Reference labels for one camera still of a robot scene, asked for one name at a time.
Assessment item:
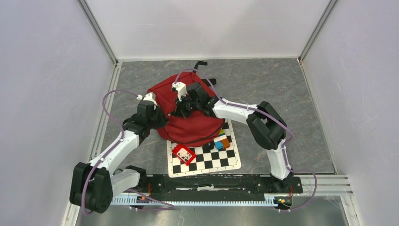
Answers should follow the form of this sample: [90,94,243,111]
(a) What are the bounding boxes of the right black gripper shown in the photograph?
[175,92,201,119]

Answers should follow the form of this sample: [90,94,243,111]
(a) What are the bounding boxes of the red backpack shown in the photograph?
[147,61,225,147]

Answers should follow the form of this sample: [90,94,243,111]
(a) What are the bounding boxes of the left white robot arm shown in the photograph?
[69,100,168,214]

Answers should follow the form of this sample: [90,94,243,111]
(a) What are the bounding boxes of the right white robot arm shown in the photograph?
[171,82,294,192]

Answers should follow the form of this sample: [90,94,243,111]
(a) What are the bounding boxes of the black toy block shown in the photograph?
[202,141,215,153]

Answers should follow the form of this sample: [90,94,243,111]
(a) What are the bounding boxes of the blue toy block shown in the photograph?
[215,141,224,150]

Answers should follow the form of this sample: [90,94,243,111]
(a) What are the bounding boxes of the orange toy block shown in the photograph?
[220,138,230,149]

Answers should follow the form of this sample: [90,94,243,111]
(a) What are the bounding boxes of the red toy block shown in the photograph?
[172,144,196,166]

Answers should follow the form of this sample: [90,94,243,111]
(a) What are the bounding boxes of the black white chessboard mat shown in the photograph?
[166,120,241,178]

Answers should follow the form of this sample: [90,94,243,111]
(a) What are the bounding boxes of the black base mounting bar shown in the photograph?
[134,174,303,202]

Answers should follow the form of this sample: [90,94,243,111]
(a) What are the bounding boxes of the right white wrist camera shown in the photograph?
[172,82,187,102]

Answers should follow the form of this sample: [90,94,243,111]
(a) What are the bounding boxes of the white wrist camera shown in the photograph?
[136,92,158,106]
[172,82,187,102]

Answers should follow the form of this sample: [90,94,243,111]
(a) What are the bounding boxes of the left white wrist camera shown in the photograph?
[136,92,158,106]

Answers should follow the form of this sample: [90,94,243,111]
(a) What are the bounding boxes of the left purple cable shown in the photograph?
[81,89,175,216]

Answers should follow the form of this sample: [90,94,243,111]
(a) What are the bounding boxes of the purple cable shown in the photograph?
[172,68,318,212]
[81,89,175,216]

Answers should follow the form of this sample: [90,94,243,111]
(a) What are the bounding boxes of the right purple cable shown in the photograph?
[172,68,318,212]

